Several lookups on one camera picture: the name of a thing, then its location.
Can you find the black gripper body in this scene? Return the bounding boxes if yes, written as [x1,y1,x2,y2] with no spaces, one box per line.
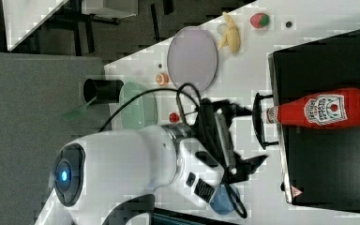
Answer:
[196,98,253,184]

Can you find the red ketchup bottle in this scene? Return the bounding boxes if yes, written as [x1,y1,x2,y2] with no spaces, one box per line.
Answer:
[261,88,360,128]

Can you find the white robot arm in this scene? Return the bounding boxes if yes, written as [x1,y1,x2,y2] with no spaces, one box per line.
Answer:
[35,98,253,225]

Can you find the small red toy strawberry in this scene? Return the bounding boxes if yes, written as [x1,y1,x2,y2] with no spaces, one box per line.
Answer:
[169,112,180,123]

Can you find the blue bowl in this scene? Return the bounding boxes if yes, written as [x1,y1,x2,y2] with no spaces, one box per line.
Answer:
[210,185,234,216]

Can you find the green perforated colander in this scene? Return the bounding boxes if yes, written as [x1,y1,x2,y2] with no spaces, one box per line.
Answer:
[120,82,158,129]

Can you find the orange slice toy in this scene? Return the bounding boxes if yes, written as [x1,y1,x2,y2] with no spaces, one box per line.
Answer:
[156,72,169,86]

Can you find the round grey plate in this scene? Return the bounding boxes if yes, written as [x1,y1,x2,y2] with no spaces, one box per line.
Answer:
[167,26,218,92]

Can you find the peeled toy banana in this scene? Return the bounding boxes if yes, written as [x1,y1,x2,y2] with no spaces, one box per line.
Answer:
[217,12,241,53]

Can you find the pink toy strawberry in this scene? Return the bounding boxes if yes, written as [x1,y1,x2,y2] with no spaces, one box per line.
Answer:
[249,13,270,28]

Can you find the black cylinder container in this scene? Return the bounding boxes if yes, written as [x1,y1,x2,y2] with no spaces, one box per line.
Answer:
[83,79,124,104]

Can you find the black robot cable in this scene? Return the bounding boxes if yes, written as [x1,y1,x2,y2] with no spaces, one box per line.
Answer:
[97,82,203,133]

